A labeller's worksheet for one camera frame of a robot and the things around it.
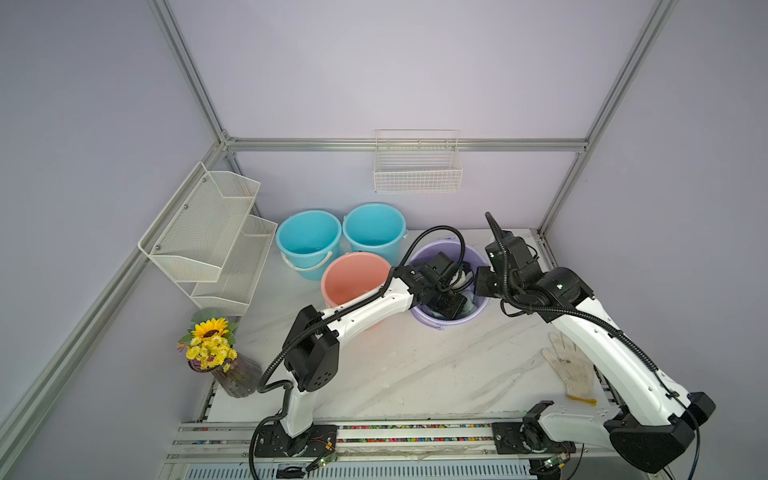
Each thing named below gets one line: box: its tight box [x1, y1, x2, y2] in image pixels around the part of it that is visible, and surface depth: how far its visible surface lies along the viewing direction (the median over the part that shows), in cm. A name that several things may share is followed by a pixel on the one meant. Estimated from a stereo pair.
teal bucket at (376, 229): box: [343, 203, 407, 267], surface depth 103 cm
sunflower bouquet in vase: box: [177, 308, 262, 398], surface depth 66 cm
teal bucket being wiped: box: [276, 209, 342, 281], surface depth 99 cm
